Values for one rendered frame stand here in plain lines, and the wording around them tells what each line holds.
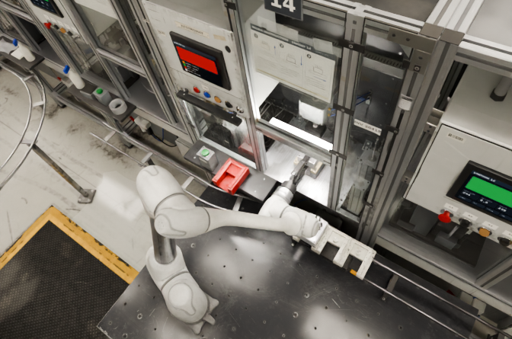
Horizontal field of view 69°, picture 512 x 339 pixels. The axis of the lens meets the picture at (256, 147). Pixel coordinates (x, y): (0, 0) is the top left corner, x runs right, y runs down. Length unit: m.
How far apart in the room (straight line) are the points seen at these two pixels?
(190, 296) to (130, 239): 1.37
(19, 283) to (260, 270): 1.96
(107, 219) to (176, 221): 1.97
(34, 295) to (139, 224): 0.85
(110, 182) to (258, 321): 1.92
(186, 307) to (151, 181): 0.65
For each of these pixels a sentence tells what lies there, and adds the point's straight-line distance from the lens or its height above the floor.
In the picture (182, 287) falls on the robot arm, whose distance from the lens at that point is 1.79.
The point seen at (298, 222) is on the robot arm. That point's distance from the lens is 1.62.
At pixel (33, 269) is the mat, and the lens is 3.36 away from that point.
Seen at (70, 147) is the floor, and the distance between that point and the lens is 3.81.
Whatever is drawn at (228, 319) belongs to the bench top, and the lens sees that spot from 2.00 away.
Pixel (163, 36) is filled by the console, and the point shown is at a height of 1.68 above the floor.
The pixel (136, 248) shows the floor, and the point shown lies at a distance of 3.03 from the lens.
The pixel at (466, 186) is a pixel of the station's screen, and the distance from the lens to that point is 1.25.
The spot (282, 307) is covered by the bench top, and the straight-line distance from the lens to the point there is 1.98.
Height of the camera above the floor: 2.62
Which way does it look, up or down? 56 degrees down
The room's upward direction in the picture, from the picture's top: 11 degrees counter-clockwise
